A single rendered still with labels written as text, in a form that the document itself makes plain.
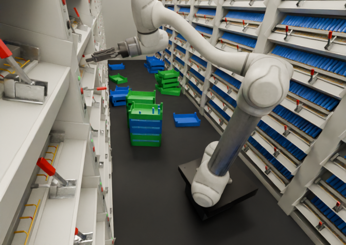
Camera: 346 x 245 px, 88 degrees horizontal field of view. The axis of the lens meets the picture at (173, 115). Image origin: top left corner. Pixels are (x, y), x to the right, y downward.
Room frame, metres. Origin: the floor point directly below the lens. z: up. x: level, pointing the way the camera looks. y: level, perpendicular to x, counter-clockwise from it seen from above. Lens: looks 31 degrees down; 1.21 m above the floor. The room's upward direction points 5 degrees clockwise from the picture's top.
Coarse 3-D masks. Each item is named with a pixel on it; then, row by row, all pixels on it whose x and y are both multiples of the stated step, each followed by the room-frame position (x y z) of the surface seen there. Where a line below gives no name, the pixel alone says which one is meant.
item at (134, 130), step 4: (132, 128) 1.36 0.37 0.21; (136, 128) 1.37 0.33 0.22; (140, 128) 1.37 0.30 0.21; (160, 128) 1.39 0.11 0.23; (132, 132) 1.37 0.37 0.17; (136, 132) 1.37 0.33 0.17; (140, 132) 1.37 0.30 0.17; (144, 132) 1.37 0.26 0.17; (148, 132) 1.38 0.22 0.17; (152, 132) 1.38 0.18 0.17; (156, 132) 1.38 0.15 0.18; (160, 132) 1.39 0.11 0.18
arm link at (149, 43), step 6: (156, 30) 0.91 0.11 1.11; (162, 30) 0.97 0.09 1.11; (138, 36) 0.92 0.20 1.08; (144, 36) 0.89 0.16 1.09; (150, 36) 0.90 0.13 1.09; (156, 36) 0.91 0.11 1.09; (162, 36) 0.94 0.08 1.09; (138, 42) 0.92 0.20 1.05; (144, 42) 0.90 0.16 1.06; (150, 42) 0.91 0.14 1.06; (156, 42) 0.92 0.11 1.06; (162, 42) 0.94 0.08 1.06; (144, 48) 0.91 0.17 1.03; (150, 48) 0.92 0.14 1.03; (156, 48) 0.93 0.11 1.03; (162, 48) 0.95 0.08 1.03; (144, 54) 0.93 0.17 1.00
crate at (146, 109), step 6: (132, 102) 1.54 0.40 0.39; (162, 102) 1.58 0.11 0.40; (132, 108) 1.54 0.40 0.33; (138, 108) 1.56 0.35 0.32; (144, 108) 1.57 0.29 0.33; (150, 108) 1.57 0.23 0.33; (156, 108) 1.58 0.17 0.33; (162, 108) 1.51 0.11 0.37; (132, 114) 1.37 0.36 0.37; (138, 114) 1.37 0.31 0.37; (144, 114) 1.37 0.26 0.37; (150, 114) 1.38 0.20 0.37; (156, 114) 1.39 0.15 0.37; (162, 114) 1.39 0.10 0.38
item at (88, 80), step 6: (84, 54) 1.00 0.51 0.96; (90, 66) 0.95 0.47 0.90; (84, 72) 0.84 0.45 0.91; (84, 78) 0.76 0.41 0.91; (90, 78) 0.78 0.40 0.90; (84, 84) 0.70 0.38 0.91; (90, 84) 0.72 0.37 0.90; (84, 96) 0.59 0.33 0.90; (90, 96) 0.61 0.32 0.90; (90, 102) 0.56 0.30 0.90; (90, 108) 0.45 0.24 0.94; (90, 114) 0.45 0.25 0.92
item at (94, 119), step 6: (96, 90) 1.01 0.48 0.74; (96, 96) 0.98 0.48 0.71; (96, 102) 0.86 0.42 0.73; (96, 108) 0.84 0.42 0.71; (96, 114) 0.78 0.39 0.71; (90, 120) 0.71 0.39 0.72; (96, 120) 0.73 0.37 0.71; (96, 126) 0.68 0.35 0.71; (96, 132) 0.61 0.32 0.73; (96, 138) 0.59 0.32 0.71; (96, 144) 0.56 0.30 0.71; (96, 150) 0.52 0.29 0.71
